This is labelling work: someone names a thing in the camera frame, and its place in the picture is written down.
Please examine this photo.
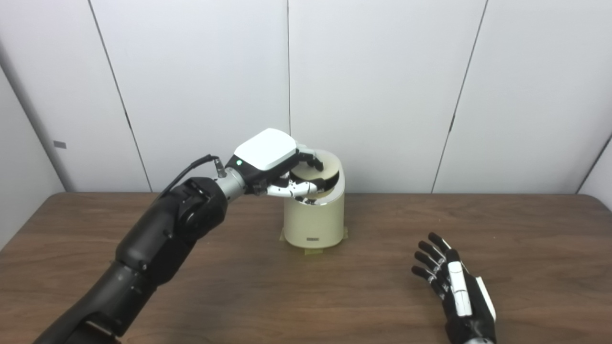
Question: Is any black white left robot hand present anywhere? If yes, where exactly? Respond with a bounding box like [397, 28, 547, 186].
[225, 128, 330, 199]

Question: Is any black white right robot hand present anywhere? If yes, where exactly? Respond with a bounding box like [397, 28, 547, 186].
[412, 233, 498, 344]

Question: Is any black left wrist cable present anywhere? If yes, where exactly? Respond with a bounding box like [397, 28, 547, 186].
[158, 154, 228, 199]

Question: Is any cream-colored round bin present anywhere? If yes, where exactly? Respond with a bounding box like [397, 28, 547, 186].
[282, 150, 346, 249]

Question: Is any cream round bin lid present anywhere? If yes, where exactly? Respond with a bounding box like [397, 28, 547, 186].
[293, 151, 341, 197]

